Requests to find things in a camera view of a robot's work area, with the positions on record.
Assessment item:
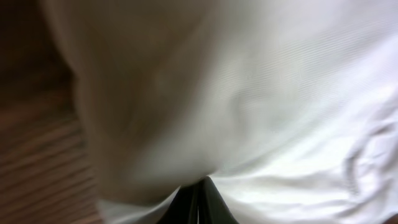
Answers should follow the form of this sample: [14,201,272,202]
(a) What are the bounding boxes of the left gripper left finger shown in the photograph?
[157,184,199,224]

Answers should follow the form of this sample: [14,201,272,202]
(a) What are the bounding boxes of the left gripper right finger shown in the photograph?
[198,177,238,224]

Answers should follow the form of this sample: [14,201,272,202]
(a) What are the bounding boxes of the beige khaki shorts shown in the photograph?
[42,0,397,223]

